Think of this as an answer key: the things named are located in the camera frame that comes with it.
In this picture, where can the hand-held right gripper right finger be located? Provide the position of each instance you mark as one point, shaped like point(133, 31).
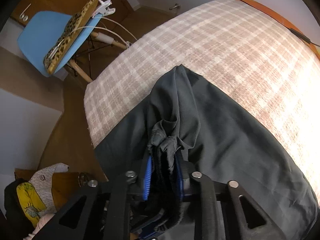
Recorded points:
point(180, 180)

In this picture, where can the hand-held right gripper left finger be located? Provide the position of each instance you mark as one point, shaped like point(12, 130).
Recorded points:
point(147, 177)

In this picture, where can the dark green pants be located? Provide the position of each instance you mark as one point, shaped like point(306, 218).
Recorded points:
point(225, 142)

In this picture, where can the wooden box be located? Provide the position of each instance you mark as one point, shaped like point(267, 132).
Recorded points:
point(65, 182)

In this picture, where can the white patterned cloth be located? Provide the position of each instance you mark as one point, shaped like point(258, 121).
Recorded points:
point(47, 180)

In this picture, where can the yellow printed cloth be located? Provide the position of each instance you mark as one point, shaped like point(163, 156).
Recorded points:
point(28, 200)

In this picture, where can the black cloth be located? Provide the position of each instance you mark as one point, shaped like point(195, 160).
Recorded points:
point(11, 200)

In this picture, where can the bed with plaid sheet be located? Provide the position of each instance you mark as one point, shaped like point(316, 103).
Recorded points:
point(200, 42)

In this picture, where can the leopard print cushion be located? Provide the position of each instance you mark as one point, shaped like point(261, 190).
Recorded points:
point(72, 30)

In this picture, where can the metal door stop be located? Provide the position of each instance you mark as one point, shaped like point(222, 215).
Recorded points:
point(175, 7)

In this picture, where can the blue plastic chair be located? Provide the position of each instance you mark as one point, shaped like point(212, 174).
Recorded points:
point(42, 27)

